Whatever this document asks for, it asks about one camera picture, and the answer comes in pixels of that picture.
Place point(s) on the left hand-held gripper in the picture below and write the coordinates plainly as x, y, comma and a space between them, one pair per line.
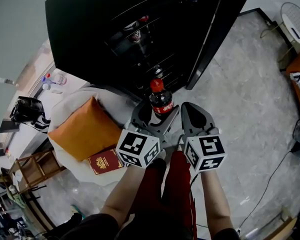
137, 146

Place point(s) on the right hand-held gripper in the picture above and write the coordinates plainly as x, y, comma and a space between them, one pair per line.
210, 151

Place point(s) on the black refrigerator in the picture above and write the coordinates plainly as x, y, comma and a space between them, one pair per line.
90, 34

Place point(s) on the person's left forearm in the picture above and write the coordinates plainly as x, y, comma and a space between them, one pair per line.
125, 196

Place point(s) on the person's right forearm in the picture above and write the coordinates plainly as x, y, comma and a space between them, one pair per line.
216, 201

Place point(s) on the red book gold emblem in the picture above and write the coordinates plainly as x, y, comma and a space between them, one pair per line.
105, 161

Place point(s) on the orange pillow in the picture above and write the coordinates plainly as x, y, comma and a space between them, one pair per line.
85, 131

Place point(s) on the person's red trousers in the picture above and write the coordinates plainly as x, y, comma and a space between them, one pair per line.
175, 196

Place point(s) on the clear bottle red cap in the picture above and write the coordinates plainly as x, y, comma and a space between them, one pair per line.
57, 79

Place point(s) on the white cap bottle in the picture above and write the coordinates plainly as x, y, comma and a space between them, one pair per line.
52, 87

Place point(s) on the clear bottle blue cap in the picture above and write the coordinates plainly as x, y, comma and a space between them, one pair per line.
43, 79

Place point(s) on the teal slipper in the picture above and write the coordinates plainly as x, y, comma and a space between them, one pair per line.
76, 210

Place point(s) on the person's black shirt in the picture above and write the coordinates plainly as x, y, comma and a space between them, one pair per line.
90, 226

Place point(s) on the wooden stool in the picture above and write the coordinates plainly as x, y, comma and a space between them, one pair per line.
37, 169

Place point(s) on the black handbag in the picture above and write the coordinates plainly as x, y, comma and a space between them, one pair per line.
27, 109

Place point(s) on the white round side table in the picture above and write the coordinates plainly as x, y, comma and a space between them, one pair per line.
293, 26

